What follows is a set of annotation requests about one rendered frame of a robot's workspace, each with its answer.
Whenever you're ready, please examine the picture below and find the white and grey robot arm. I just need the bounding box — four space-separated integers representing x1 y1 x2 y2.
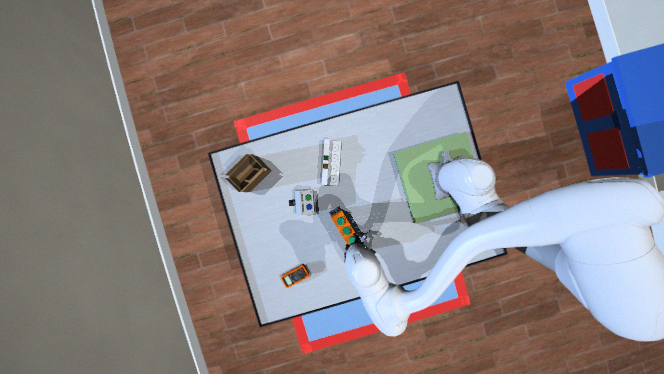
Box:
345 151 664 341

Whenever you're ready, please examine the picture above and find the orange multimeter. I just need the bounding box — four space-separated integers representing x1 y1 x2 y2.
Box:
281 264 309 288

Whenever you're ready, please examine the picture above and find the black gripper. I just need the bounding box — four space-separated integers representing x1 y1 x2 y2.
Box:
344 232 367 262

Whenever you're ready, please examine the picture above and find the brown cardboard box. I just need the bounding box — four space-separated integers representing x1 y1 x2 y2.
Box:
225 154 271 193

